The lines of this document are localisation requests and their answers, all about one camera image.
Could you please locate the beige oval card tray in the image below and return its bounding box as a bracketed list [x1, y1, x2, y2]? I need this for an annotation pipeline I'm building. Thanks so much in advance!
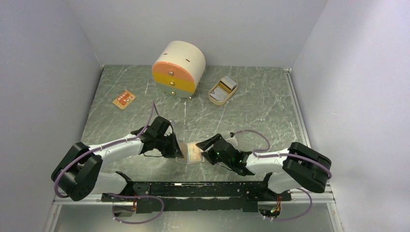
[208, 75, 239, 106]

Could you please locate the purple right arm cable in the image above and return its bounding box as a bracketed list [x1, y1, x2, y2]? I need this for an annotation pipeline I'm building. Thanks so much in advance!
[230, 130, 333, 221]

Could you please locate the stack of cards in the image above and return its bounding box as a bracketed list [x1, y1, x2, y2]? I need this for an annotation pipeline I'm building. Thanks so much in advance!
[210, 75, 238, 102]

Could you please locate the beige leather card holder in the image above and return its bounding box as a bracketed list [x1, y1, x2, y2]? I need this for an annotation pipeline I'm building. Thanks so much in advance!
[175, 142, 205, 165]

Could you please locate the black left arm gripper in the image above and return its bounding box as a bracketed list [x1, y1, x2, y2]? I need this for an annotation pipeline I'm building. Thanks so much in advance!
[155, 131, 184, 159]

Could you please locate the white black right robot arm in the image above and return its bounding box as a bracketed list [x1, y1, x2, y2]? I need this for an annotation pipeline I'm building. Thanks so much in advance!
[196, 134, 332, 200]

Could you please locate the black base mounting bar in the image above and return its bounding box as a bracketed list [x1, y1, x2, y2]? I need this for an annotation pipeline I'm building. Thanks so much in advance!
[101, 181, 292, 214]

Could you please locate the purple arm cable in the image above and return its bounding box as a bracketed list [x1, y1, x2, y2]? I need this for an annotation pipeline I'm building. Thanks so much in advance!
[230, 130, 333, 221]
[54, 101, 166, 225]

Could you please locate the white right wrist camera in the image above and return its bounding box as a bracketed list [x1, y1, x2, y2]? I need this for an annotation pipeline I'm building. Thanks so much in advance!
[225, 137, 238, 149]

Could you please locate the orange patterned card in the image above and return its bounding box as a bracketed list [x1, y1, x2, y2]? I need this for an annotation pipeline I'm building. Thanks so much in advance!
[112, 90, 135, 110]

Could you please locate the round pastel drawer cabinet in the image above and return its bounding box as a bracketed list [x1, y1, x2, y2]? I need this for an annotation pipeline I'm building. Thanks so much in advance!
[152, 41, 206, 98]

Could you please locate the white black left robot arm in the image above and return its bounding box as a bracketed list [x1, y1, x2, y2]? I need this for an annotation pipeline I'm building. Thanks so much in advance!
[51, 116, 184, 201]

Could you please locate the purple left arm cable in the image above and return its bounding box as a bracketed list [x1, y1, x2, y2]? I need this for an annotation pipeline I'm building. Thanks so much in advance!
[54, 101, 166, 225]

